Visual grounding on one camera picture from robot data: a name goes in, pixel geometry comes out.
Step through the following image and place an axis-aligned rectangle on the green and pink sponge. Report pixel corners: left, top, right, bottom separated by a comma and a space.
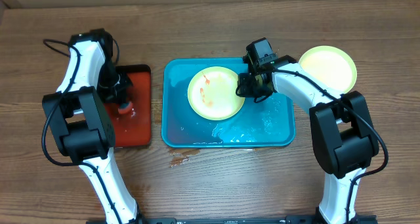
117, 101, 133, 115

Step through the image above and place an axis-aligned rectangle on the yellow-green plate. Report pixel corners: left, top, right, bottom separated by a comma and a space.
299, 45, 357, 93
187, 66, 245, 121

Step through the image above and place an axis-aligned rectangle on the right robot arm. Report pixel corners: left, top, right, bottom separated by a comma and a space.
236, 53, 383, 223

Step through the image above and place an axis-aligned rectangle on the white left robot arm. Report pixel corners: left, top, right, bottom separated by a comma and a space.
41, 29, 142, 223

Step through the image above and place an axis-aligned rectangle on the blue plastic tray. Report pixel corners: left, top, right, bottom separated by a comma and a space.
161, 58, 296, 148

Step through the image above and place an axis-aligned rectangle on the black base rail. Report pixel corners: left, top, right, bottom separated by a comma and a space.
85, 213, 378, 224

